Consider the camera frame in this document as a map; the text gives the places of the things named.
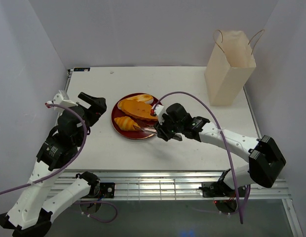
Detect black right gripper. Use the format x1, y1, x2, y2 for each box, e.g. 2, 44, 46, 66
153, 113, 183, 142

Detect metal serving tongs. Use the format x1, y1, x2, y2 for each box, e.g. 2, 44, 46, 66
133, 122, 183, 141

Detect striped orange croissant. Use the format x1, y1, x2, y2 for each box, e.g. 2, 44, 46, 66
114, 116, 141, 131

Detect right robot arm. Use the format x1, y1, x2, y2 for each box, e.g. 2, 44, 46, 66
112, 97, 286, 197

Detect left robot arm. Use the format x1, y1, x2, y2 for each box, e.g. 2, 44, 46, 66
0, 92, 107, 237

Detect flat orange bread slice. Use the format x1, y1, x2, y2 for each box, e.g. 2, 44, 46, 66
118, 99, 157, 121

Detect long white baguette bread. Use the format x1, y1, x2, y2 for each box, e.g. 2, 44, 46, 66
126, 94, 154, 104

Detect cream paper bag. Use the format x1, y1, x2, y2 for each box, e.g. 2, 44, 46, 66
204, 29, 265, 106

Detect dark red round plate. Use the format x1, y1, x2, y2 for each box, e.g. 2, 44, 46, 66
111, 93, 158, 140

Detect black label sticker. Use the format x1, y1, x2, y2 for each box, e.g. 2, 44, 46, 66
73, 67, 90, 72

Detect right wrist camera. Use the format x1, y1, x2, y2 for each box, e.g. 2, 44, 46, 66
151, 104, 166, 125

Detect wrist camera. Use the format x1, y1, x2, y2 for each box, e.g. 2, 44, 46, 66
151, 104, 166, 125
45, 90, 78, 112

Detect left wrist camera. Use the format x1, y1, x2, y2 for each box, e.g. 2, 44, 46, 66
45, 90, 78, 112

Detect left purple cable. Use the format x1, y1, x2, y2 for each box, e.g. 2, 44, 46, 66
0, 103, 118, 224

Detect aluminium table frame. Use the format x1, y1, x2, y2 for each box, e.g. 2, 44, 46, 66
24, 68, 304, 237

